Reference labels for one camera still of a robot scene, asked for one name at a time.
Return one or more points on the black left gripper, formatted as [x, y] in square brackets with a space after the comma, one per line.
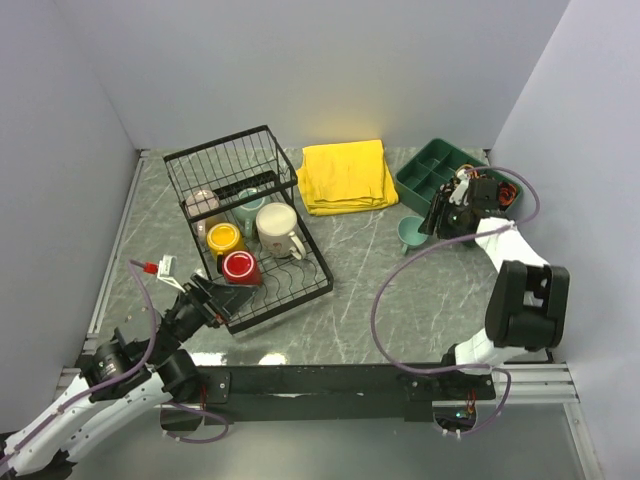
[228, 298]

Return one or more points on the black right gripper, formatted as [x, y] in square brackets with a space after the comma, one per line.
[440, 206]

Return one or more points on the red mug black handle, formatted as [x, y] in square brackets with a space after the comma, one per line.
[241, 268]

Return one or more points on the teal ceramic cup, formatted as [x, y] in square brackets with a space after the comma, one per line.
[408, 233]

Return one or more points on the yellow mug black handle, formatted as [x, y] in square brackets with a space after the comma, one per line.
[223, 239]

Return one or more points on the grey-green ceramic mug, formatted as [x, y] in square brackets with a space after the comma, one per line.
[245, 214]

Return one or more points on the dark green cup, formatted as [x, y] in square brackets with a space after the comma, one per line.
[276, 225]

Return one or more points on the pink iridescent mug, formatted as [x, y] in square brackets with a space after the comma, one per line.
[203, 202]

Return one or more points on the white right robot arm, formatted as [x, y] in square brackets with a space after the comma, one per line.
[527, 307]

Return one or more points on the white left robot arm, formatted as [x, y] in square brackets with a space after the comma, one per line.
[122, 380]

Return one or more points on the green divided organizer tray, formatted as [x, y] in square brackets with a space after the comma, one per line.
[436, 164]

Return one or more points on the orange black rolled tie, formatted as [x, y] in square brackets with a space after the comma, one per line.
[507, 194]

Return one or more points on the folded yellow cloth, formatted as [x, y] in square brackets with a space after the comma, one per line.
[344, 178]

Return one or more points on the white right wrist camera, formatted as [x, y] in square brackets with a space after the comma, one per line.
[460, 183]

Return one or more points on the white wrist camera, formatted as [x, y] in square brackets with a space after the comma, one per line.
[460, 183]
[164, 271]

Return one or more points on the black wire dish rack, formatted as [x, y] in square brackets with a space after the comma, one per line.
[229, 180]

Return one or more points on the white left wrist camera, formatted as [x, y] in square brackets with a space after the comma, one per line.
[164, 271]

